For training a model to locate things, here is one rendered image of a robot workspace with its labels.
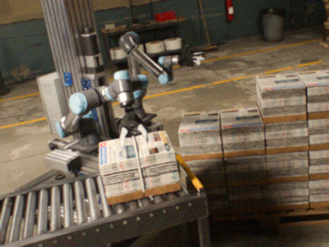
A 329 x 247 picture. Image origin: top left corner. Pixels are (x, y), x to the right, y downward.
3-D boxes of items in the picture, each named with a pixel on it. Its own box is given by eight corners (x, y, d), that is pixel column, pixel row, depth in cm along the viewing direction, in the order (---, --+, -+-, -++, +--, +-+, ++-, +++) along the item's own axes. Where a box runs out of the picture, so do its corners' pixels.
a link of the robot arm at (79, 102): (79, 134, 267) (103, 102, 224) (59, 142, 259) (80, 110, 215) (71, 119, 269) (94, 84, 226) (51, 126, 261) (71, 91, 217)
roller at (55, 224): (61, 191, 226) (59, 184, 224) (61, 239, 183) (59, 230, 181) (52, 193, 225) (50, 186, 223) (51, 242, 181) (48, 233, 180)
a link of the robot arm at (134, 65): (130, 103, 313) (118, 34, 295) (135, 97, 327) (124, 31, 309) (144, 102, 311) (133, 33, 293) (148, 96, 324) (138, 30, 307)
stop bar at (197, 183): (180, 156, 238) (180, 153, 238) (204, 190, 199) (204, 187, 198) (175, 157, 237) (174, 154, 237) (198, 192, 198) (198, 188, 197)
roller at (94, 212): (94, 183, 230) (93, 176, 229) (103, 227, 187) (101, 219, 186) (86, 185, 229) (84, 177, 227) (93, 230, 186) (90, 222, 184)
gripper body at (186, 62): (195, 63, 305) (180, 64, 307) (194, 52, 301) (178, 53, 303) (194, 66, 298) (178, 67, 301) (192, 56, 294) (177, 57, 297)
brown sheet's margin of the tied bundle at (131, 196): (134, 172, 225) (133, 166, 223) (138, 198, 198) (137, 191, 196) (106, 178, 222) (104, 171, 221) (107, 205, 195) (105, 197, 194)
